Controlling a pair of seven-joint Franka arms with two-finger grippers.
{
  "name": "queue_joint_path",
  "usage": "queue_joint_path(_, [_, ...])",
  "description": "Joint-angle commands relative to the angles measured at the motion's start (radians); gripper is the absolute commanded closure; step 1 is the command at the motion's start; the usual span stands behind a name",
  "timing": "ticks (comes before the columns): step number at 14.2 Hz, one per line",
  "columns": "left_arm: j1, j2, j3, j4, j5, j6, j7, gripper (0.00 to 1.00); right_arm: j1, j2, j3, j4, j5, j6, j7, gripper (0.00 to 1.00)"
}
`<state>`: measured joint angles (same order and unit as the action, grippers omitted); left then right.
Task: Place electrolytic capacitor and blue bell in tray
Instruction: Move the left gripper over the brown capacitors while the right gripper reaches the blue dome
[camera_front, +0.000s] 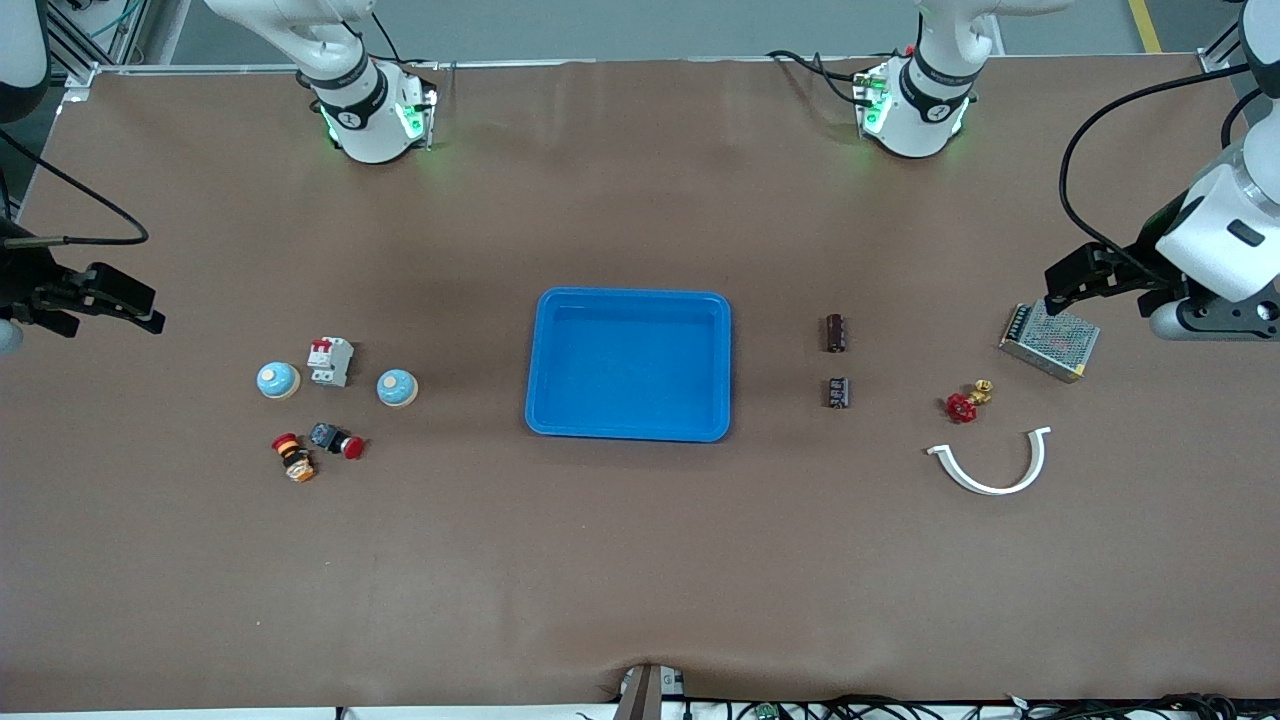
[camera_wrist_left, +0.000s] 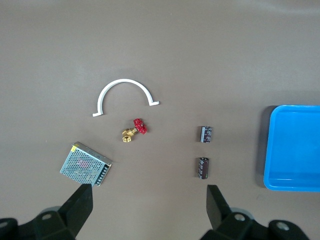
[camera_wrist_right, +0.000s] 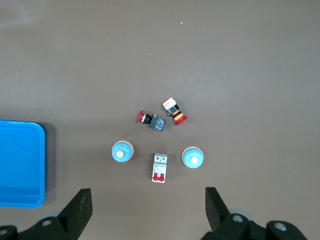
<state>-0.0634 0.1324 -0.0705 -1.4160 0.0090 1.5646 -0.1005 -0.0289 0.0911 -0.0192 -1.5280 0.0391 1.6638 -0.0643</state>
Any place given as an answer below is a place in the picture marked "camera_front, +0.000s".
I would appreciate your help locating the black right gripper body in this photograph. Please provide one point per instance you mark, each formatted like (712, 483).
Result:
(28, 283)

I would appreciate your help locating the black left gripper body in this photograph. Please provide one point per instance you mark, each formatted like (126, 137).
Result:
(1136, 265)

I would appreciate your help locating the blue desk bell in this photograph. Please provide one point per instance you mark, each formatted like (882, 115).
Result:
(278, 380)
(397, 388)

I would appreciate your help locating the dark electrolytic capacitor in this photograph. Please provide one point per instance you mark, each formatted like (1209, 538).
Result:
(838, 392)
(835, 332)

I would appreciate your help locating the blue plastic tray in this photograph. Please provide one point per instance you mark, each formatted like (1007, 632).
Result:
(628, 365)

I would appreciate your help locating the metal mesh power supply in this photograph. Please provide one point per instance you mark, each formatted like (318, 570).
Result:
(1050, 340)

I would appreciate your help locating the white curved plastic clamp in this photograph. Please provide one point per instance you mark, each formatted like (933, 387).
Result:
(990, 488)

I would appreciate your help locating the red emergency button yellow collar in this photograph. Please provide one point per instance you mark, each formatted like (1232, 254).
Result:
(293, 457)

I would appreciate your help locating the red push button black block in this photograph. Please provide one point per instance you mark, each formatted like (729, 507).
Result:
(336, 440)

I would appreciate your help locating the brown table mat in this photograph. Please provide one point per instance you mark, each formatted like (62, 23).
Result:
(640, 560)

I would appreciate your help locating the white circuit breaker red switch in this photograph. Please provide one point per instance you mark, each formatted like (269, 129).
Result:
(330, 360)

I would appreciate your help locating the aluminium frame profile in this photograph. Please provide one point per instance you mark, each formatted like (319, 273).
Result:
(1215, 62)
(70, 45)

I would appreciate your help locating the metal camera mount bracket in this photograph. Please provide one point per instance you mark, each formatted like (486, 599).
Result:
(645, 695)

